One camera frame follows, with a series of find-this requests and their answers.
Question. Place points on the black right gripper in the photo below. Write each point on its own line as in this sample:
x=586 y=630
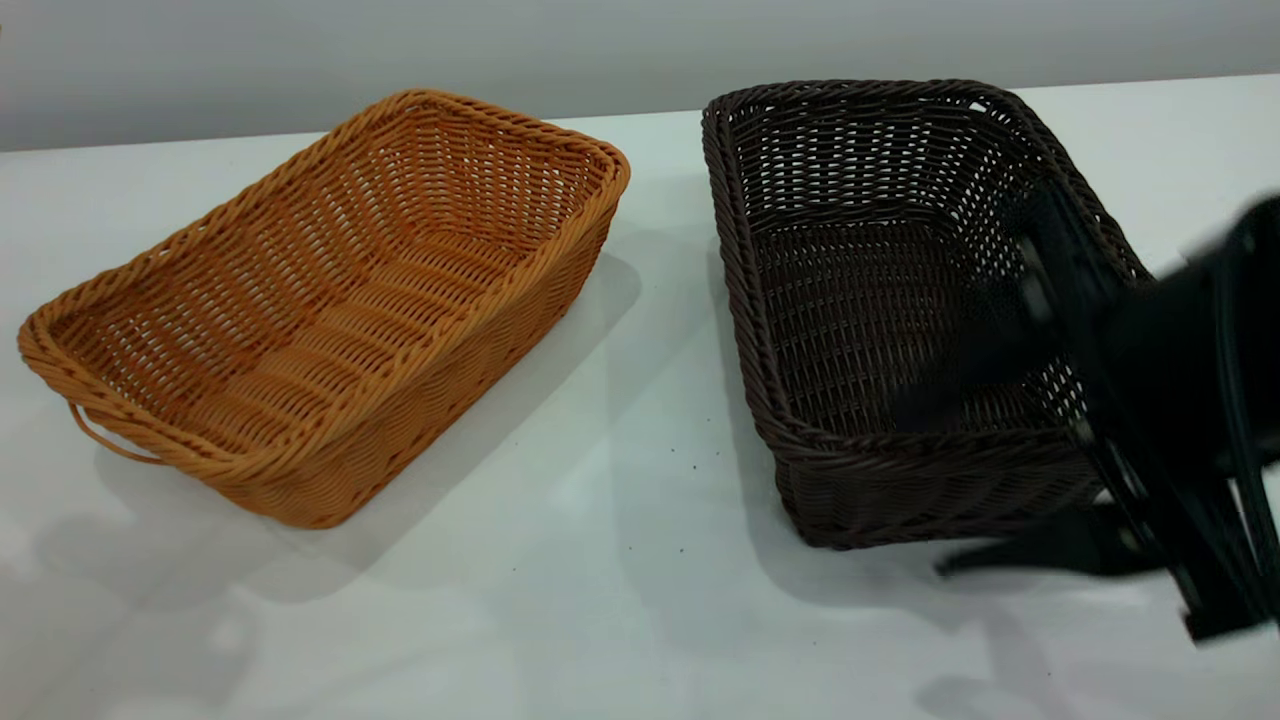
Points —
x=1170 y=400

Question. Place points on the dark brown wicker basket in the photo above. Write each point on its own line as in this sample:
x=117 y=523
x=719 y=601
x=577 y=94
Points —
x=860 y=300

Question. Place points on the orange wicker basket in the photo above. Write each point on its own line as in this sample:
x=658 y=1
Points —
x=300 y=330

